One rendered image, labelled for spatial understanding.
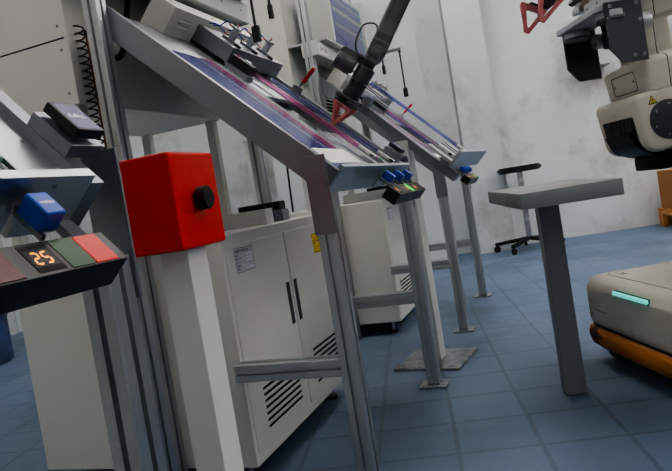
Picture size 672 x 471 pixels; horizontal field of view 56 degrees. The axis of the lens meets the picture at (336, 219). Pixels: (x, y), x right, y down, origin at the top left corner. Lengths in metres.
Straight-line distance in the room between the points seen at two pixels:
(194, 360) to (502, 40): 4.90
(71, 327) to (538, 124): 4.53
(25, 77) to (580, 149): 4.67
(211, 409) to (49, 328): 0.83
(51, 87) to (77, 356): 0.70
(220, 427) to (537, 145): 4.79
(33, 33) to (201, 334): 1.02
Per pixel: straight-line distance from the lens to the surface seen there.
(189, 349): 1.11
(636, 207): 5.85
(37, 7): 1.84
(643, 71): 1.89
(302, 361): 1.43
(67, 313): 1.80
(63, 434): 1.92
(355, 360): 1.38
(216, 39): 1.89
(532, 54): 5.73
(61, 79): 1.76
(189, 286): 1.08
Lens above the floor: 0.67
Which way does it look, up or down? 2 degrees down
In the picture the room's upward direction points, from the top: 9 degrees counter-clockwise
